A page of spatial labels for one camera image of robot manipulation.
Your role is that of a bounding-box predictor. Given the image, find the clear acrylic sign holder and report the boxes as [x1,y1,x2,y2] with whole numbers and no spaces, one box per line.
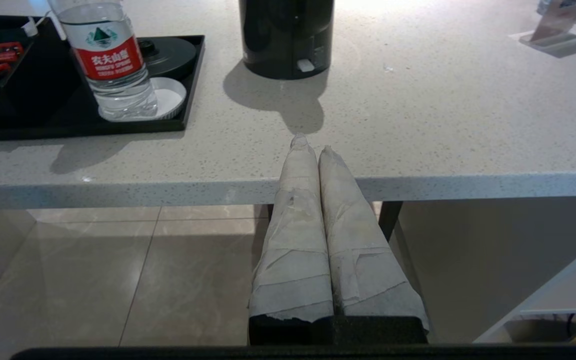
[509,0,576,59]

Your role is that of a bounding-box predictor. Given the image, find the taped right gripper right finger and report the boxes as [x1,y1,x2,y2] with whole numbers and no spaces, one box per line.
[319,145,428,321]

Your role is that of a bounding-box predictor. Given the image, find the black electric kettle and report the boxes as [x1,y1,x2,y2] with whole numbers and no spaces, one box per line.
[238,0,335,81]

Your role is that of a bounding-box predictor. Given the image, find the black round kettle base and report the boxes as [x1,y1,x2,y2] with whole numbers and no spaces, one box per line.
[137,36,198,82]

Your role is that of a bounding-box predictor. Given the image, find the black serving tray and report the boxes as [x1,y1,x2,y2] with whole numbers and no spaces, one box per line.
[0,14,206,142]

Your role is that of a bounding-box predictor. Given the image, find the white round coaster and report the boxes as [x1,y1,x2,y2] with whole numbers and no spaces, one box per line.
[112,76,188,122]

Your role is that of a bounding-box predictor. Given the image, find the clear water bottle red cap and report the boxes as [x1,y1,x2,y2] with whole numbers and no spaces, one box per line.
[47,0,159,122]

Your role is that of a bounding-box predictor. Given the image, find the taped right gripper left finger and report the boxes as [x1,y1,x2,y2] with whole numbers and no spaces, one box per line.
[249,133,334,321]

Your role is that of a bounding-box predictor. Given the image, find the white paper sachet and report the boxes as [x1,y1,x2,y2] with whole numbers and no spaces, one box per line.
[21,11,67,42]

